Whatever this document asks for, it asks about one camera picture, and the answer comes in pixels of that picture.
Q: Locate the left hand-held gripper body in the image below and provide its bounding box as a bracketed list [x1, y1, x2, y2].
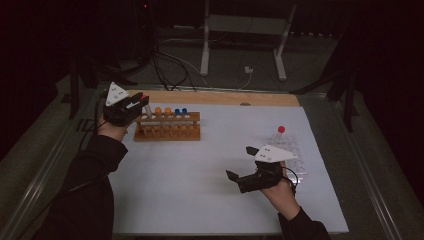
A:
[103, 81, 139, 127]

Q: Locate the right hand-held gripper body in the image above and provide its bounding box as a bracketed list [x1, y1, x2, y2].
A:
[238, 145, 298, 194]

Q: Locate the orange-capped test tube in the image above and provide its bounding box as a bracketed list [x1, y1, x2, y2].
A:
[154, 106, 164, 129]
[164, 106, 173, 129]

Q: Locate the clear acrylic test tube rack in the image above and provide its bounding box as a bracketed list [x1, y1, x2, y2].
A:
[265, 132, 308, 185]

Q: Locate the wooden test tube rack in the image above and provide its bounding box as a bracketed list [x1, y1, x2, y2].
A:
[134, 111, 202, 142]

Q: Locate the person's left hand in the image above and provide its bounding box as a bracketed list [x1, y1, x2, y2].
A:
[98, 119, 129, 143]

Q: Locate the person's right hand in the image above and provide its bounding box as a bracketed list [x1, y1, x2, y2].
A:
[259, 163, 301, 221]

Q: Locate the black tripod stand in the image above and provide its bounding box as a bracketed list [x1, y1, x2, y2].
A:
[66, 54, 139, 121]
[289, 66, 361, 134]

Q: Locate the white metal stand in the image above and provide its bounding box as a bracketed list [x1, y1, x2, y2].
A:
[199, 0, 298, 82]

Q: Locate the left hand-held gripper cable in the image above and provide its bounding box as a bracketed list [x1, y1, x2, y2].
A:
[16, 94, 113, 234]

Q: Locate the hand-held gripper cable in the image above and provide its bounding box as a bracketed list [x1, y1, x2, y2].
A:
[16, 94, 113, 234]
[282, 165, 300, 197]

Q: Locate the right hand-held gripper cable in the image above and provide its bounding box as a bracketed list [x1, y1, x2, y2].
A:
[282, 165, 300, 197]

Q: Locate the black floor cable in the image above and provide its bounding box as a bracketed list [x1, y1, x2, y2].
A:
[151, 39, 198, 93]

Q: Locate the white cable with plug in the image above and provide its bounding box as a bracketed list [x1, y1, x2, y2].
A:
[166, 49, 255, 91]

